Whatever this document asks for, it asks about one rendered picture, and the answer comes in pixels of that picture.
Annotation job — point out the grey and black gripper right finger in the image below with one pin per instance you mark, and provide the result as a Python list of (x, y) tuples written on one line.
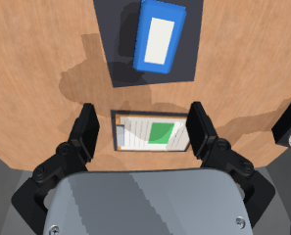
[(216, 152)]

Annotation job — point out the blue self-inking stamp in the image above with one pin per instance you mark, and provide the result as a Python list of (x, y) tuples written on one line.
[(159, 28)]

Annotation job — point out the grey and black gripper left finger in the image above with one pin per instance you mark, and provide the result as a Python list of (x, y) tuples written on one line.
[(70, 157)]

